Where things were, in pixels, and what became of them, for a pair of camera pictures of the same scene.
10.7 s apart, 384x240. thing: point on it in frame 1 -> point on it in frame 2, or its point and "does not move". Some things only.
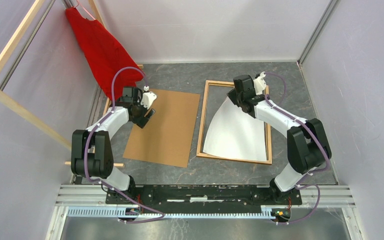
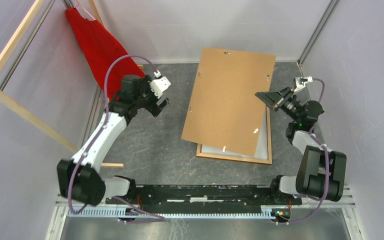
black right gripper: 231,94 -> 271,98
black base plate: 208,196 does not move
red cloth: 104,55 does not move
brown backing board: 167,137 -> 224,111
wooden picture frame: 268,130 does not move
